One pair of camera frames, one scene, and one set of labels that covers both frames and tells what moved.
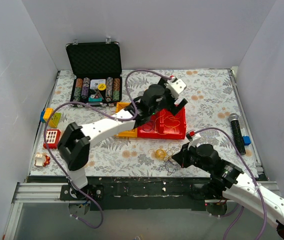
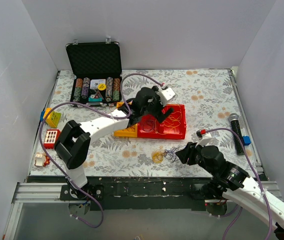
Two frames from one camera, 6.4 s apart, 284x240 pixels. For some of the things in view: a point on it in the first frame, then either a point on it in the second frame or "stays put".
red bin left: x=159 y=126 stays put
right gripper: x=185 y=157 stays put
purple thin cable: x=168 y=163 -> x=148 y=125
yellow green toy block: x=54 y=120 stays put
